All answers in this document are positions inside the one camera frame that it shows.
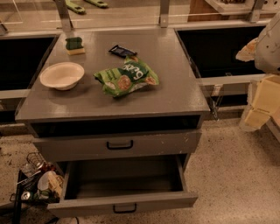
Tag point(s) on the grey top drawer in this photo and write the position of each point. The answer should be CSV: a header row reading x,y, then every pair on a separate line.
x,y
74,148

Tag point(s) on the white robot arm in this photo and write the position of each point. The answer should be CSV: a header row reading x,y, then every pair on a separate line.
x,y
264,50

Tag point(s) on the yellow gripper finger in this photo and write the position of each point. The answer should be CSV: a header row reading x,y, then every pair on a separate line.
x,y
252,120

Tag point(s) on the grey drawer cabinet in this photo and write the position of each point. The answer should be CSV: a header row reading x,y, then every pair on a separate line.
x,y
176,103

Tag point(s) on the green tool on shelf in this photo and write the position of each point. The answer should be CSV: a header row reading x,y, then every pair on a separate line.
x,y
75,7

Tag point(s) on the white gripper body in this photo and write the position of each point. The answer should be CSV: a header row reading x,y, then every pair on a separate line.
x,y
269,52

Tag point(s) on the dark blue snack wrapper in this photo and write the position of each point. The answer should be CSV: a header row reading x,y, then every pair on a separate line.
x,y
122,51

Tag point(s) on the green yellow sponge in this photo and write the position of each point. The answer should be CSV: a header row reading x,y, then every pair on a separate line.
x,y
74,46

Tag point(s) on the green chip bag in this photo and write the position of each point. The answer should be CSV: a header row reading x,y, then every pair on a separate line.
x,y
133,75

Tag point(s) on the white bowl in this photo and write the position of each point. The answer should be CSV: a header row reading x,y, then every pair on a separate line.
x,y
62,76

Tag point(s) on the white cup in rack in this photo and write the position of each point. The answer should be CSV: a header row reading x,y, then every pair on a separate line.
x,y
44,183

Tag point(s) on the grey drawer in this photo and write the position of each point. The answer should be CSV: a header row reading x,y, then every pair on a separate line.
x,y
123,186
74,148

